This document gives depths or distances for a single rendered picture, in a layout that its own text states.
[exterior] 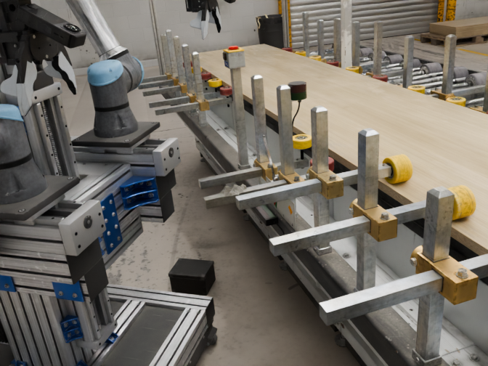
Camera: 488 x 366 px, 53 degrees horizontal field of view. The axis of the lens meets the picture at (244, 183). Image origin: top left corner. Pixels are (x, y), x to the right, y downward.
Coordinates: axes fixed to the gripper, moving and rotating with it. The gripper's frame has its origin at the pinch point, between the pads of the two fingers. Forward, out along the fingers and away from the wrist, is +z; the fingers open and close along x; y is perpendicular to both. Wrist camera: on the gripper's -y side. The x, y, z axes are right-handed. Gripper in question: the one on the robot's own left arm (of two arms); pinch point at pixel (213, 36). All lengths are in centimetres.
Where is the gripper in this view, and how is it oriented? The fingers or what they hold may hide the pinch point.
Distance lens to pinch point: 171.3
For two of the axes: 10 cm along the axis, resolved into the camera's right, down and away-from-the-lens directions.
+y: -9.5, -0.5, 3.1
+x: -3.0, 4.1, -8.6
